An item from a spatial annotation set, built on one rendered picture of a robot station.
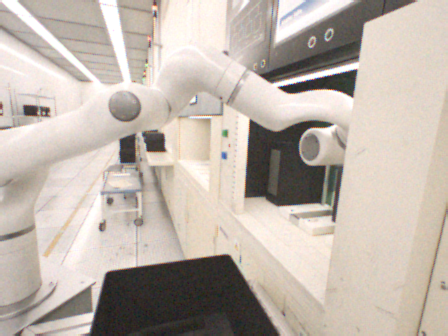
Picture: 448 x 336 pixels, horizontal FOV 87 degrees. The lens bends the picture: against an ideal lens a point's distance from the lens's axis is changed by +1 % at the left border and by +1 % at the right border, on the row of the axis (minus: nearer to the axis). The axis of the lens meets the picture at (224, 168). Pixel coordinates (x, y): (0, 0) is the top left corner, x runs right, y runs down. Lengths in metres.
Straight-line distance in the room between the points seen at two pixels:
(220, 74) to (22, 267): 0.68
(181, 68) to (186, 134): 1.91
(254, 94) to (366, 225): 0.32
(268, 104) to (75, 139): 0.42
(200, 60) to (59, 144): 0.36
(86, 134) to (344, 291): 0.58
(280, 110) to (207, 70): 0.17
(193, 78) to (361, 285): 0.48
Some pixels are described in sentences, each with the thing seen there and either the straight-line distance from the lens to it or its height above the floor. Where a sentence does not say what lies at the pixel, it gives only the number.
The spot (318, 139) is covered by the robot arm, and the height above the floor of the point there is 1.22.
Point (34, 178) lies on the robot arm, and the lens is 0.81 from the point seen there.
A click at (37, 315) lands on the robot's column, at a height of 0.76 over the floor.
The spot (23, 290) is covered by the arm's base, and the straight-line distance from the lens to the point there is 0.86.
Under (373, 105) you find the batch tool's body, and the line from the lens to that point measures 0.41.
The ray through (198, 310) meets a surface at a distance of 0.68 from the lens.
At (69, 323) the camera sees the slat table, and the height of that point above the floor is 0.76.
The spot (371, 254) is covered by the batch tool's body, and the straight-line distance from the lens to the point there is 0.43.
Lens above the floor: 1.25
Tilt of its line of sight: 11 degrees down
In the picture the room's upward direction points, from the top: 3 degrees clockwise
